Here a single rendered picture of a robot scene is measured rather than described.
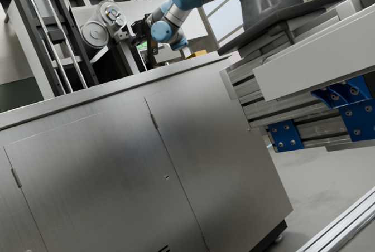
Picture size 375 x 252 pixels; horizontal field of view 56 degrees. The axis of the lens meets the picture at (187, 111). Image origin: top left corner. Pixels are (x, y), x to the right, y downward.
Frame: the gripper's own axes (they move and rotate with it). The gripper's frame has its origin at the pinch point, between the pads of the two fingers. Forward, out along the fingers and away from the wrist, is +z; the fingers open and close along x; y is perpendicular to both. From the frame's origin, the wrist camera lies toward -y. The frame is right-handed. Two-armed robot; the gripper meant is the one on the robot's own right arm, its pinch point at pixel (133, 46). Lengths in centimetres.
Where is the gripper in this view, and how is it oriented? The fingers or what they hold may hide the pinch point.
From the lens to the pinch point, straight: 171.4
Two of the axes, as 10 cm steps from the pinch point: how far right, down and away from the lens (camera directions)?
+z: -5.9, 2.5, 7.7
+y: -3.9, -9.2, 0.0
